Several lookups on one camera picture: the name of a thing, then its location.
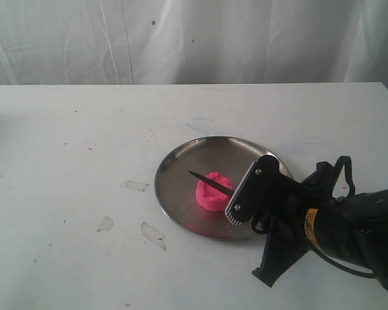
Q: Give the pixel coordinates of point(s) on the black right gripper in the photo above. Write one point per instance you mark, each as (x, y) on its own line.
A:
(280, 208)

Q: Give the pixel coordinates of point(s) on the pink dough piece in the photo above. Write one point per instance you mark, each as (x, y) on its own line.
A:
(211, 199)

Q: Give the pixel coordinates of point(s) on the black knife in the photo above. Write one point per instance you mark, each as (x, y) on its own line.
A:
(217, 186)

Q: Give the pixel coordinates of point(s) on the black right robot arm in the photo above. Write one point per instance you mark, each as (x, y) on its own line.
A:
(322, 214)

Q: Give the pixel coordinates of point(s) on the round steel plate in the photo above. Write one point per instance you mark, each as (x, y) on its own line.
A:
(175, 186)

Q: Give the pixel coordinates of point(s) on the clear tape piece lower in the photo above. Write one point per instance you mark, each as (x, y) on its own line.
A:
(153, 235)

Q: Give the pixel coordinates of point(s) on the clear tape piece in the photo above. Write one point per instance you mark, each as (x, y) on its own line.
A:
(105, 225)
(153, 235)
(135, 185)

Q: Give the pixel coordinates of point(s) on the clear tape piece upper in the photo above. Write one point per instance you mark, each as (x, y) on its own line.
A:
(135, 185)

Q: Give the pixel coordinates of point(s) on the clear tape piece left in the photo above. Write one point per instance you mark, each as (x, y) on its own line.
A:
(105, 225)

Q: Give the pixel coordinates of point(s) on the white backdrop curtain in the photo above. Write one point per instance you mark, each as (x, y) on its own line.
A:
(143, 42)

